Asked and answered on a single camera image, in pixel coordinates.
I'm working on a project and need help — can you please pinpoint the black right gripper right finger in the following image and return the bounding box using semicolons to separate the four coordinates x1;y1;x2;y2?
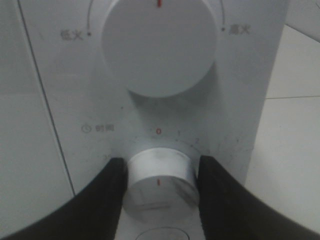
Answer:
197;155;320;240

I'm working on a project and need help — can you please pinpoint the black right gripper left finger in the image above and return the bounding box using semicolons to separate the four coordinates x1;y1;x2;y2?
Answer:
6;157;127;240

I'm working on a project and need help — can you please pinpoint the white microwave door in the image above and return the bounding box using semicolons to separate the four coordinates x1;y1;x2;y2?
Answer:
0;0;73;237

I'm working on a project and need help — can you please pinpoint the white timer knob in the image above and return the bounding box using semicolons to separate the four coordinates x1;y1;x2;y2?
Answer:
123;147;200;222

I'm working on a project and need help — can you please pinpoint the white microwave oven body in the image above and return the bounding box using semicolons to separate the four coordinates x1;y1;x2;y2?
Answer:
16;0;289;240

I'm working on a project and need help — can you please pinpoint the upper white power knob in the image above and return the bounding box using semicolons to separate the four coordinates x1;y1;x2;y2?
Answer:
101;0;218;98

